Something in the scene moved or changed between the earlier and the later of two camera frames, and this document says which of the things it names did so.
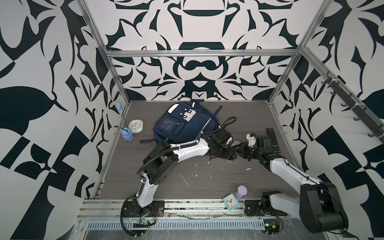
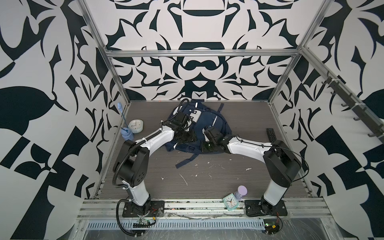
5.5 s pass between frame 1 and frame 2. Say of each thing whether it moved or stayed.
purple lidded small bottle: stayed
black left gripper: moved
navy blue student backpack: moved
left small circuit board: stayed
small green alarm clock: stayed
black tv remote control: stayed
